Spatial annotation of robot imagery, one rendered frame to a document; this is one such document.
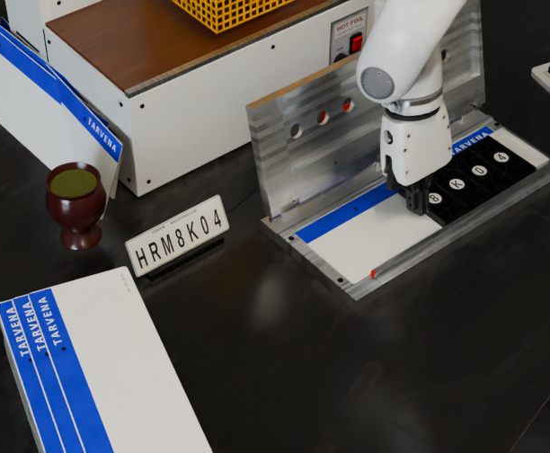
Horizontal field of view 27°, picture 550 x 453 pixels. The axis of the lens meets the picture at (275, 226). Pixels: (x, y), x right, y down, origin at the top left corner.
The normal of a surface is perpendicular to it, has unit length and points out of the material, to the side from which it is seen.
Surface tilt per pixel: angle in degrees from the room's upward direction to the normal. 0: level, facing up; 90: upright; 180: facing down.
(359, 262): 0
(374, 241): 0
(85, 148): 69
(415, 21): 56
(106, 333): 0
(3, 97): 63
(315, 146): 76
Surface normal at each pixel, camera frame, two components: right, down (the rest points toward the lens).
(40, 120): -0.67, 0.07
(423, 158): 0.62, 0.36
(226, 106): 0.63, 0.54
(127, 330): 0.01, -0.73
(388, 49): -0.47, 0.44
